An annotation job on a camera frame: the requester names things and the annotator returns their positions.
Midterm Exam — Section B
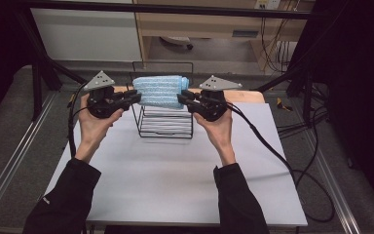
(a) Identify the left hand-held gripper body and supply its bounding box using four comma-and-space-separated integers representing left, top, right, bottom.
83, 70, 126, 119

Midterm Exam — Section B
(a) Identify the wooden board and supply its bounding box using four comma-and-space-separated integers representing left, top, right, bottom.
113, 85, 266, 104

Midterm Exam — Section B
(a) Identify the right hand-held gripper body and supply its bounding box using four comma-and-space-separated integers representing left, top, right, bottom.
191, 74, 243, 123

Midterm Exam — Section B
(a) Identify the yellow and black tape strip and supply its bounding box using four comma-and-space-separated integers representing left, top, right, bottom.
276, 97, 294, 112
66, 91, 79, 109

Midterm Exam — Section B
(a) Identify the white cabinet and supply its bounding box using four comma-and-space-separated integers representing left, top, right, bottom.
30, 8, 143, 62

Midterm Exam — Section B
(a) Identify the black metal frame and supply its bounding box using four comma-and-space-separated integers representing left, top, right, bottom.
13, 0, 332, 121

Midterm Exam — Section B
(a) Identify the hanging cable bundle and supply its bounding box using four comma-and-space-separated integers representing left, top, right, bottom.
260, 18, 301, 74

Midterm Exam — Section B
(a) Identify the person's right hand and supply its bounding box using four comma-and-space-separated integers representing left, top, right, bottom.
193, 107, 235, 156

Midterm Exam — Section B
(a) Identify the blue striped towel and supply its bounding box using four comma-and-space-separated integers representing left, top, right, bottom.
131, 75, 190, 110

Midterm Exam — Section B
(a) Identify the black floor cable bundle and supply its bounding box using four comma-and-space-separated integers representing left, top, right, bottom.
277, 81, 330, 139

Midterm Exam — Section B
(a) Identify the white chair base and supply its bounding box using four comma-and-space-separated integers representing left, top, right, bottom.
160, 36, 194, 51

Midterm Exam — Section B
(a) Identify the person's left hand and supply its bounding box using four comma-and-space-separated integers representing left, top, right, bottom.
76, 93, 125, 157

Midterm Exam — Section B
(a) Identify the light wooden desk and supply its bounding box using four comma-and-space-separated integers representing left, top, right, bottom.
132, 0, 316, 71

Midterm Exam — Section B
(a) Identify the white power strip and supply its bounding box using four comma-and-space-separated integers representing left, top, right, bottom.
254, 0, 281, 10

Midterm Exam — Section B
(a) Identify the black wire rack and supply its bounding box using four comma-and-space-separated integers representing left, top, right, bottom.
126, 60, 195, 140

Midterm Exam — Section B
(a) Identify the left hand-held gripper cable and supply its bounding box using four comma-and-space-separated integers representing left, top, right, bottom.
67, 82, 90, 159

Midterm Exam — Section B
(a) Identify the aluminium floor rail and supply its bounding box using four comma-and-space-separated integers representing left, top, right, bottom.
305, 130, 361, 234
0, 92, 57, 222

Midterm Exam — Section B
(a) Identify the hand-held gripper cable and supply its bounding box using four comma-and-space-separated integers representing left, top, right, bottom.
225, 101, 336, 223
67, 82, 90, 159

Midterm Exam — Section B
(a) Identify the right hand-held gripper cable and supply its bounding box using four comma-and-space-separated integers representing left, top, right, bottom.
225, 101, 336, 223

